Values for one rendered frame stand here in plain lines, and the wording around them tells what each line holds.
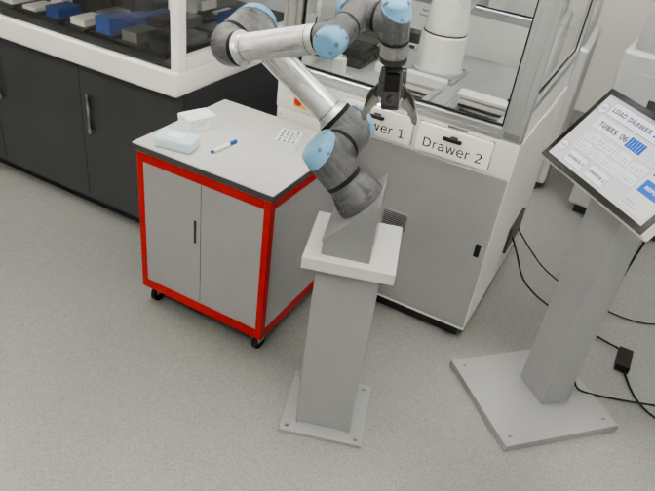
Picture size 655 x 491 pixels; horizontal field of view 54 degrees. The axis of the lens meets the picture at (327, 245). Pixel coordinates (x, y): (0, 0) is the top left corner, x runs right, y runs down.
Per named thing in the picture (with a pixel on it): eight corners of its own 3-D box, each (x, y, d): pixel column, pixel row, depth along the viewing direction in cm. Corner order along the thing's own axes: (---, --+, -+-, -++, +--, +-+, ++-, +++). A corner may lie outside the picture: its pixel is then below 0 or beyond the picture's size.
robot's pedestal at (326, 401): (360, 449, 230) (399, 278, 188) (278, 431, 232) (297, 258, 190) (369, 388, 255) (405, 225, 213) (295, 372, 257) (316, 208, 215)
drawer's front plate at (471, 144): (485, 170, 241) (493, 144, 235) (414, 147, 251) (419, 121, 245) (487, 169, 242) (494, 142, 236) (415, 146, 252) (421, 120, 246)
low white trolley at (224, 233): (259, 359, 261) (273, 196, 219) (139, 301, 282) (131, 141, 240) (327, 288, 305) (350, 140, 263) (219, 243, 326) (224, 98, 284)
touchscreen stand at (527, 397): (503, 451, 237) (601, 213, 180) (449, 364, 272) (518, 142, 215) (615, 431, 252) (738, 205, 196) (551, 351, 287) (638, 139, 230)
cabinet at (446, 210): (461, 343, 284) (512, 182, 240) (263, 259, 319) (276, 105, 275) (517, 246, 357) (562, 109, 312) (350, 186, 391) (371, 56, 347)
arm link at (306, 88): (341, 170, 198) (210, 37, 188) (364, 142, 207) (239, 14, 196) (364, 154, 188) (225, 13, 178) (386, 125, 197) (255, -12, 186)
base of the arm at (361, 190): (378, 202, 184) (357, 175, 181) (337, 226, 191) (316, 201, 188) (385, 177, 196) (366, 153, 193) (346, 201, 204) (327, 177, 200)
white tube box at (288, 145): (294, 153, 248) (295, 143, 246) (273, 149, 249) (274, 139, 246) (301, 140, 258) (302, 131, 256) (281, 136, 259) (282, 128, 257)
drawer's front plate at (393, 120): (408, 145, 252) (413, 119, 246) (342, 124, 262) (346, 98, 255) (409, 144, 253) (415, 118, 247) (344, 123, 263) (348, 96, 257)
